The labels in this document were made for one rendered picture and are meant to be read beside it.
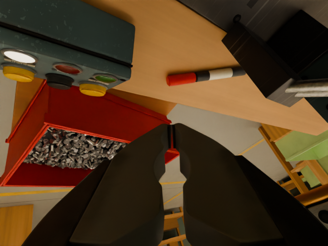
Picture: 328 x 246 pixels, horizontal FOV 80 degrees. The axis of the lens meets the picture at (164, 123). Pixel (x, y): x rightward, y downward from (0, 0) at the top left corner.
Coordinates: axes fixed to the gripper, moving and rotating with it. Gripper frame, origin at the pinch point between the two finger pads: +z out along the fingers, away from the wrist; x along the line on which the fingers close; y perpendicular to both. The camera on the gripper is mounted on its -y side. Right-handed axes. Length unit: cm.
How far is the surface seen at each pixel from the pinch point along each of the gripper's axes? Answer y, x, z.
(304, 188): 184, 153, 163
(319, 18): -4.7, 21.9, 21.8
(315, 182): 172, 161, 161
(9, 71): -2.7, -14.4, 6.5
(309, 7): -6.2, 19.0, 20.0
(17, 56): -4.2, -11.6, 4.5
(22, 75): -2.3, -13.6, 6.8
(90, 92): 0.8, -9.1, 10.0
